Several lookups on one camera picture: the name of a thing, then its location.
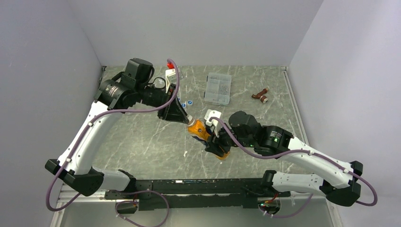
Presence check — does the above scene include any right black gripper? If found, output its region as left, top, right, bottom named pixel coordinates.
left=205, top=120, right=255, bottom=156

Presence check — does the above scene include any brown pipe fitting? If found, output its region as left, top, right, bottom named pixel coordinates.
left=251, top=88, right=268, bottom=104

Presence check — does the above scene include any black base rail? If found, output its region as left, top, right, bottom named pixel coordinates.
left=105, top=178, right=291, bottom=211

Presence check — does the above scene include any white bottle cap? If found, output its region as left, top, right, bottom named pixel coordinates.
left=187, top=115, right=196, bottom=126

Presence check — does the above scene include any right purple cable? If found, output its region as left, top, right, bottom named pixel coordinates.
left=209, top=116, right=378, bottom=207

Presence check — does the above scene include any purple cable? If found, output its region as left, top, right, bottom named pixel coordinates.
left=209, top=116, right=378, bottom=207
left=45, top=58, right=181, bottom=212

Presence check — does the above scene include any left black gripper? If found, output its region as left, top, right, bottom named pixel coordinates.
left=136, top=83, right=189, bottom=124

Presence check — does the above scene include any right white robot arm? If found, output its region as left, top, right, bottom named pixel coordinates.
left=204, top=110, right=363, bottom=207

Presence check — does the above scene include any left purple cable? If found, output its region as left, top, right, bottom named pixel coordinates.
left=45, top=58, right=181, bottom=212

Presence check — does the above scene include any clear plastic screw box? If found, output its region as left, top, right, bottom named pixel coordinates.
left=204, top=72, right=232, bottom=105

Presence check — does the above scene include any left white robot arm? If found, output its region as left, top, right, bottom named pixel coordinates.
left=45, top=58, right=189, bottom=199

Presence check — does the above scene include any orange juice bottle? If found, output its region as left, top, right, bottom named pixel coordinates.
left=187, top=119, right=226, bottom=160

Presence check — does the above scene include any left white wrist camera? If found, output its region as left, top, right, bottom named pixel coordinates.
left=165, top=62, right=177, bottom=87

